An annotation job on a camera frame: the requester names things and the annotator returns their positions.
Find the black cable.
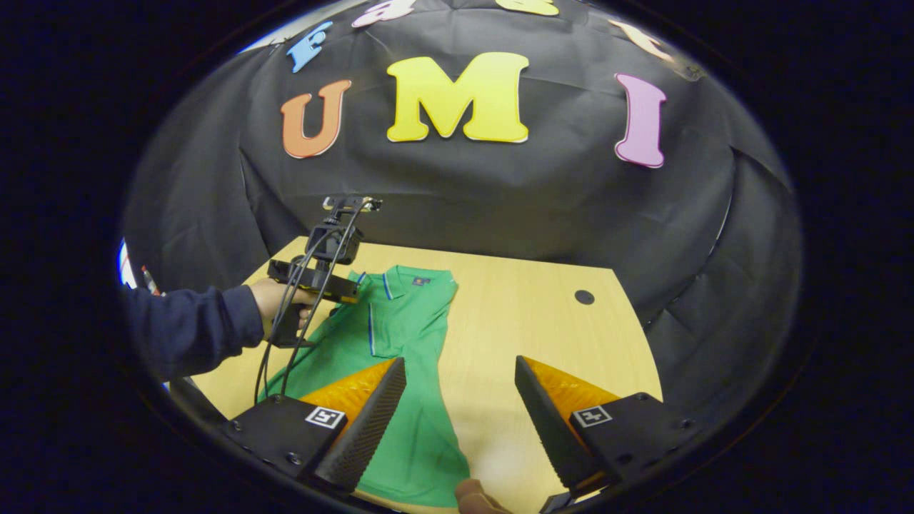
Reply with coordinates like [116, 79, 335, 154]
[278, 202, 377, 398]
[253, 214, 336, 405]

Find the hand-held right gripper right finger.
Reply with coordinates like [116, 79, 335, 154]
[514, 356, 697, 512]

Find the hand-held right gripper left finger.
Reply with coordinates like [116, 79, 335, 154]
[221, 357, 408, 495]

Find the green T-shirt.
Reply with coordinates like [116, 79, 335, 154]
[261, 266, 472, 509]

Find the white board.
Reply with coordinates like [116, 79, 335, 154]
[116, 239, 138, 290]

